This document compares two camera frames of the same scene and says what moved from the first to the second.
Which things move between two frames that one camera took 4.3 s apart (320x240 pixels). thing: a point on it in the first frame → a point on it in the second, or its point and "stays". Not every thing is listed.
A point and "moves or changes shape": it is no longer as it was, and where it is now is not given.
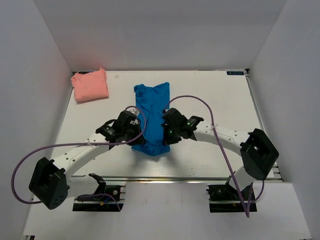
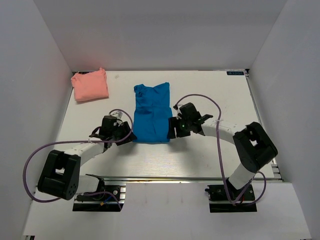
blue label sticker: (235, 73) stays
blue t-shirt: (151, 103) moves or changes shape
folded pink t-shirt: (90, 85) stays
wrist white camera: (136, 112) → (117, 113)
